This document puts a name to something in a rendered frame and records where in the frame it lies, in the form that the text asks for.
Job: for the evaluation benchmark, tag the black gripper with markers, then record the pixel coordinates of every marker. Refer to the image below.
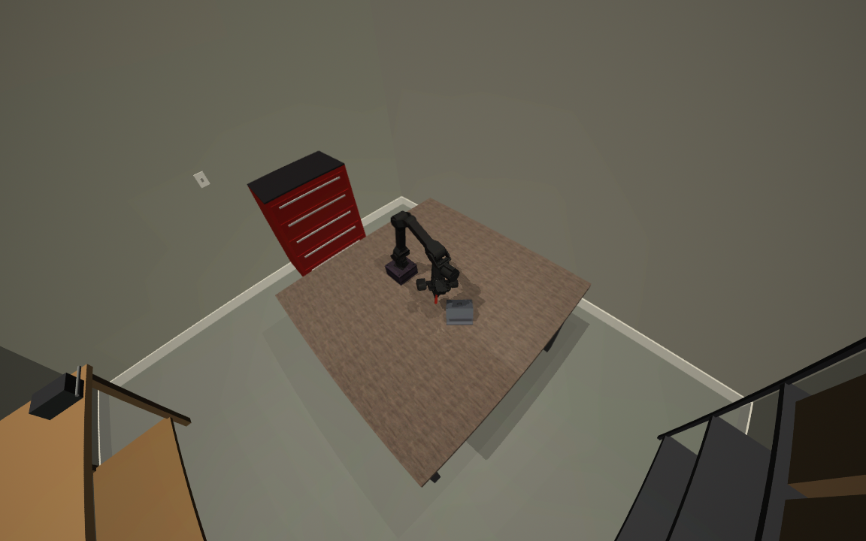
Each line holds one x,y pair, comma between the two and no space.
421,283

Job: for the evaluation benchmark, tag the grey sloped panel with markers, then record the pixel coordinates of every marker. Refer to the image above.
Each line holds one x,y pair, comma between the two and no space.
459,312

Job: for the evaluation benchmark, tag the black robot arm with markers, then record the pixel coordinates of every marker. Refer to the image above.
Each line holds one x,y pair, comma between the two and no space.
433,249

